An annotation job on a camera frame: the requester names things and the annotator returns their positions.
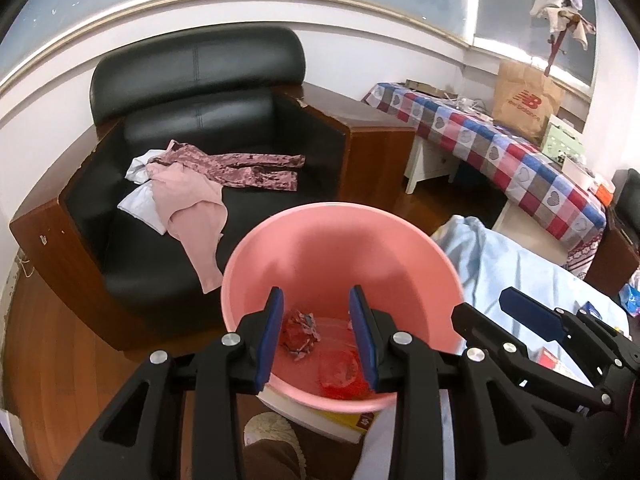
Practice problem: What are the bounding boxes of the white cloth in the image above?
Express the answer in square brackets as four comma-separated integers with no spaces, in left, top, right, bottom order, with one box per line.
[117,150,168,235]

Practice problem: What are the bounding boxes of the brown paper bag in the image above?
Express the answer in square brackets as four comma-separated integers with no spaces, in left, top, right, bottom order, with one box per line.
[491,59,566,147]

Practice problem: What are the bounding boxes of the pink plastic basin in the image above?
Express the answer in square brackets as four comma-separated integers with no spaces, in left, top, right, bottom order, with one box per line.
[221,202,480,413]

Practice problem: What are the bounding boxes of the white and yellow book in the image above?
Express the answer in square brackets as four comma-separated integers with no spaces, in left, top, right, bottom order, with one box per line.
[260,387,376,445]

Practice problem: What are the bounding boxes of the orange box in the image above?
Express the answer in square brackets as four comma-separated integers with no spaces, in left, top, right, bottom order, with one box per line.
[590,180,616,206]

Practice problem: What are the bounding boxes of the light blue cloth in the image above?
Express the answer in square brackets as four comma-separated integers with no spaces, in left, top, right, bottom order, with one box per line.
[431,215,631,396]

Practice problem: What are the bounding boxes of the checkered heart tablecloth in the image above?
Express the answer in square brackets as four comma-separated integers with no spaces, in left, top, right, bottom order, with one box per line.
[367,82,608,281]

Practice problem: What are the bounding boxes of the plain pink shirt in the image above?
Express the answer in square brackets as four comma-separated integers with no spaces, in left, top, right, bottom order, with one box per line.
[150,165,228,295]

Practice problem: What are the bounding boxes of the pale green box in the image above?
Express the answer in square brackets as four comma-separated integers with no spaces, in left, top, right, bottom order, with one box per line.
[540,115,586,163]

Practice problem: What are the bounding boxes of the flat brown box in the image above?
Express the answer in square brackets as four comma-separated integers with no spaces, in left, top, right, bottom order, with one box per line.
[406,79,453,97]

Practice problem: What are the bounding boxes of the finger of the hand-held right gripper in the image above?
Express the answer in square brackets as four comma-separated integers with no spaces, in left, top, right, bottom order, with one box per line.
[498,286,633,376]
[451,302,617,413]

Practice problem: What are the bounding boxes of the person's brown trouser leg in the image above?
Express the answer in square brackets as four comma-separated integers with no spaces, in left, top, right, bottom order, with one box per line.
[242,440,306,480]

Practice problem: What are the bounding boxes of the pink patterned pants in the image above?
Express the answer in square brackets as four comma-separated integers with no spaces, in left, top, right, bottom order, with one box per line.
[150,140,306,192]

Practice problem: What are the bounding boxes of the small red box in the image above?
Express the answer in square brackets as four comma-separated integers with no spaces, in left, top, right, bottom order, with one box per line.
[536,349,563,372]

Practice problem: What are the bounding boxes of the white tray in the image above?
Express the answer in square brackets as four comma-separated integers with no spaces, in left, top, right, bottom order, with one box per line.
[562,162,601,186]

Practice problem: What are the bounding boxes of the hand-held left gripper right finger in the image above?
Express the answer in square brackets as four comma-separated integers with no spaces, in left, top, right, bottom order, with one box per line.
[348,285,596,480]

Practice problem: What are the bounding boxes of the wooden coat rack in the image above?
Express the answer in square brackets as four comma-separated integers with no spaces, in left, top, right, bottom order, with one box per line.
[545,5,596,78]

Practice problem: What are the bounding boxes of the pink printed cloth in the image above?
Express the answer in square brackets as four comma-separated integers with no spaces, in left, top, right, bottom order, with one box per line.
[565,237,603,277]

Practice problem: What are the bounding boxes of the white table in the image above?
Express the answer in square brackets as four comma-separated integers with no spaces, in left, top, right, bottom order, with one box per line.
[404,135,521,231]

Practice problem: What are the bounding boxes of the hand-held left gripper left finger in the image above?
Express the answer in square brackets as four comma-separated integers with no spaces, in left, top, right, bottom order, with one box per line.
[56,286,285,480]

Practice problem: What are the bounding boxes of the crumpled red wrapper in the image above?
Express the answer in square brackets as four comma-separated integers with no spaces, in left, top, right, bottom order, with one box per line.
[280,310,321,361]

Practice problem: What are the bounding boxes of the white garment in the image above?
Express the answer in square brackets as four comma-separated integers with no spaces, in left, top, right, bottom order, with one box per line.
[530,0,591,51]

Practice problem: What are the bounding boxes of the black leather armchair wooden sides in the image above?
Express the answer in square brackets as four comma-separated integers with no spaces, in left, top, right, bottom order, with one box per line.
[9,25,416,353]
[582,169,640,286]

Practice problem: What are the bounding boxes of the fluffy beige slipper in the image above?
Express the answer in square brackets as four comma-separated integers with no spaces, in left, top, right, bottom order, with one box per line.
[243,411,311,480]

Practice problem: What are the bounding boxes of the blue plastic bag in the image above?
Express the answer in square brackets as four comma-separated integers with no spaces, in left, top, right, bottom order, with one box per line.
[620,270,640,317]

